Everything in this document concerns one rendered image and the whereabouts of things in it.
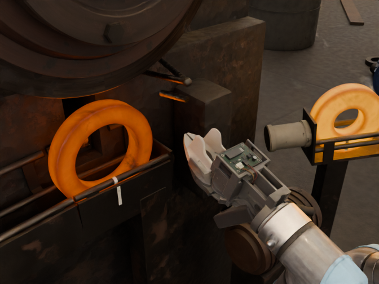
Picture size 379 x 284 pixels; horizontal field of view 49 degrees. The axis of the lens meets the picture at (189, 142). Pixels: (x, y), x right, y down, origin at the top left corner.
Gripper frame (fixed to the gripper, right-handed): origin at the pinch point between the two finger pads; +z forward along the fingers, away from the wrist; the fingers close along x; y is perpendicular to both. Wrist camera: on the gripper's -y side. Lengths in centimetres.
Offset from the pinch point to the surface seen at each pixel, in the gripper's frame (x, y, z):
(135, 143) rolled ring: 7.4, -2.1, 5.8
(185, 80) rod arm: 5.4, 16.2, -0.6
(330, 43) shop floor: -260, -111, 100
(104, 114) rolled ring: 13.2, 6.1, 7.3
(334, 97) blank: -32.1, 4.0, -7.2
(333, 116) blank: -32.5, -0.1, -8.9
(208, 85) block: -11.5, 2.2, 8.9
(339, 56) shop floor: -242, -105, 80
